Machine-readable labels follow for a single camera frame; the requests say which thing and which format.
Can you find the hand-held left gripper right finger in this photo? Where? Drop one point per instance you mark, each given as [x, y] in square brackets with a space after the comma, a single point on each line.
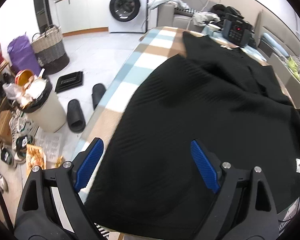
[205, 165]

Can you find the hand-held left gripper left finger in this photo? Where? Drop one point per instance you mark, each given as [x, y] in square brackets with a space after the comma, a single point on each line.
[88, 162]

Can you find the black knit garment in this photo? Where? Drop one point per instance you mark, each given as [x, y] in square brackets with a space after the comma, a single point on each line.
[190, 105]

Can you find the clear plastic tray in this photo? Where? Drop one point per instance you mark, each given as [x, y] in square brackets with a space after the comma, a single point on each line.
[50, 145]

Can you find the black slipper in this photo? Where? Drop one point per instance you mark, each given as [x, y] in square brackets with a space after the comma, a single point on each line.
[98, 93]
[76, 116]

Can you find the orange snack bag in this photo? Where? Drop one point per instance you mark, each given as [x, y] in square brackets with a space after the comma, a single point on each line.
[36, 157]

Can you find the cream trash bin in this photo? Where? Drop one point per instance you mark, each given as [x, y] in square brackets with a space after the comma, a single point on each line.
[47, 112]

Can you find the white green sneaker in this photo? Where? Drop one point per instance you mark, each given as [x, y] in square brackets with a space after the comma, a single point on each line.
[21, 127]

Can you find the cardboard box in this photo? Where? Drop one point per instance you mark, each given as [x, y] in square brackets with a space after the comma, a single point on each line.
[2, 127]

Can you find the orange bowl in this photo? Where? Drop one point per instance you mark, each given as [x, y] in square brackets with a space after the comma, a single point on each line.
[25, 77]

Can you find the woven laundry basket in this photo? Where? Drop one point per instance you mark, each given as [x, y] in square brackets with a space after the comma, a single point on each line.
[50, 52]

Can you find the checkered tablecloth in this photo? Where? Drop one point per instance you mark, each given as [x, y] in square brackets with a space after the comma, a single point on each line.
[145, 60]

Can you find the purple plastic bag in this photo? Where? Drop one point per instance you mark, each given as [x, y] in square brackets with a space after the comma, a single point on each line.
[21, 55]

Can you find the black pressure cooker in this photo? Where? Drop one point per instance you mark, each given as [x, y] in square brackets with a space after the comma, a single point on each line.
[236, 36]

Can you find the green plush toy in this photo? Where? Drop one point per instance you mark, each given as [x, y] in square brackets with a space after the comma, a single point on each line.
[293, 66]

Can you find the blue pillow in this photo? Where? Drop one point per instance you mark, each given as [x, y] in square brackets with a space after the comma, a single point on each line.
[275, 43]

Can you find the white washing machine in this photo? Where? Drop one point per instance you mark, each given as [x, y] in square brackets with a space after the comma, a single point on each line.
[127, 22]

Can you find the white crumpled cloth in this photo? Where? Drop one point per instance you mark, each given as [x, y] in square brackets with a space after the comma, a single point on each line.
[205, 17]

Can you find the white cabinet counter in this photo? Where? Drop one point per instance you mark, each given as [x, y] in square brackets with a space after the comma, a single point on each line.
[85, 12]

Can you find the houndstooth pillow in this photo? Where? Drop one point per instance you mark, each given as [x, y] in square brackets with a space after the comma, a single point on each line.
[185, 11]

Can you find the grey sofa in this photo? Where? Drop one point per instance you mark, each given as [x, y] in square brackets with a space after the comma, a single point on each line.
[165, 15]

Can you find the beige large sofa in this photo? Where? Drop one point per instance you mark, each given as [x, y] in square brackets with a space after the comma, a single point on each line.
[277, 27]

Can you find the light blue clothing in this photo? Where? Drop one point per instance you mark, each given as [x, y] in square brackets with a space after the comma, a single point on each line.
[162, 0]

